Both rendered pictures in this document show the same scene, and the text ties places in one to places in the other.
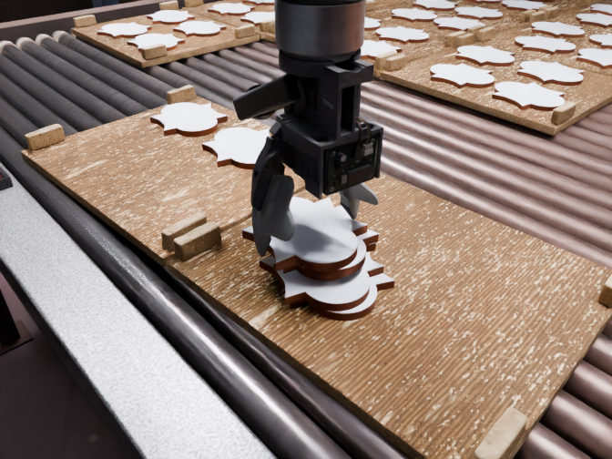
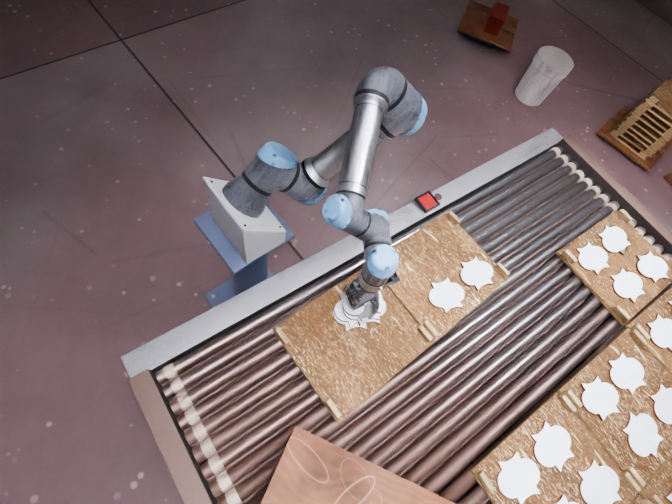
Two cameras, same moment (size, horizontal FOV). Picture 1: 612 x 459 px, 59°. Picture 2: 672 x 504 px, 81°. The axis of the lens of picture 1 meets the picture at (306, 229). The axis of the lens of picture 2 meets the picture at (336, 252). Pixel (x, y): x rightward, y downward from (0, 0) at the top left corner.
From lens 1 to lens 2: 1.03 m
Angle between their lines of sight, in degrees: 56
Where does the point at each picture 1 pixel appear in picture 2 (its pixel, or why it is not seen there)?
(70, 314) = (351, 240)
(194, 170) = (427, 274)
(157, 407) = (314, 263)
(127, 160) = (437, 249)
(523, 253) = (358, 387)
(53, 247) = not seen: hidden behind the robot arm
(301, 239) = not seen: hidden behind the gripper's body
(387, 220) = (385, 342)
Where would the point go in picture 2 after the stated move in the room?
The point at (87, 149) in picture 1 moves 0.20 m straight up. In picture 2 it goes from (447, 234) to (470, 206)
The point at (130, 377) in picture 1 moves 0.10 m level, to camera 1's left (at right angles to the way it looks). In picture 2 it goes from (325, 257) to (329, 233)
